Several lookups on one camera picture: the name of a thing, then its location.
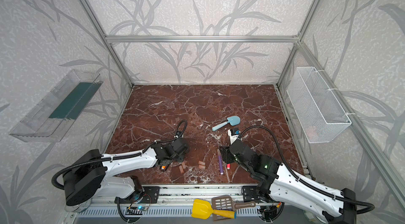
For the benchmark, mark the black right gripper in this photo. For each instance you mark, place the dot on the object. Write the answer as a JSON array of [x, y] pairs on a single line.
[[226, 155]]

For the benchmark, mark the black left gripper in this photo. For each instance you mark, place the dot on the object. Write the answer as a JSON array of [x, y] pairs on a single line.
[[171, 156]]

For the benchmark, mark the aluminium cage frame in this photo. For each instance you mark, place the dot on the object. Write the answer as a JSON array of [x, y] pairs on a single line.
[[389, 174]]

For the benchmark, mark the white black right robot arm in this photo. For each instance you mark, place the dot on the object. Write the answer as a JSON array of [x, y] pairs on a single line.
[[278, 183]]

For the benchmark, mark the clear plastic wall tray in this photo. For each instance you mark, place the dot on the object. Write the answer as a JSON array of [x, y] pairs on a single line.
[[53, 116]]

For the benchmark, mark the green circuit board with wires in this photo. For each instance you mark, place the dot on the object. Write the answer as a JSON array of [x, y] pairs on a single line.
[[136, 210]]

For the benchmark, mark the purple marker pen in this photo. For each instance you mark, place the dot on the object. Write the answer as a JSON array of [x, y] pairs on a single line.
[[220, 162]]

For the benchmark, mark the light blue toy shovel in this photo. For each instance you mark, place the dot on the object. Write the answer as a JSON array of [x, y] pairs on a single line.
[[232, 121]]

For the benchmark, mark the brown toy spatula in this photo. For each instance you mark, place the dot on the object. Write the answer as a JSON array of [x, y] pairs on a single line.
[[226, 202]]

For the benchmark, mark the yellow toy shovel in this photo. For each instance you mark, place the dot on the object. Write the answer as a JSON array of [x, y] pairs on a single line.
[[203, 210]]

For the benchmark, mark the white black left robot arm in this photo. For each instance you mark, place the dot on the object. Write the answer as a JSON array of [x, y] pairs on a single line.
[[98, 175]]

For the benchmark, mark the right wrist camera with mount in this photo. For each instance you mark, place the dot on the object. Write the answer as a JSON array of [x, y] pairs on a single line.
[[233, 134]]

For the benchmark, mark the white wire mesh basket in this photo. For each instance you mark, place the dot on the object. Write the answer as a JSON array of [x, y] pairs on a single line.
[[319, 113]]

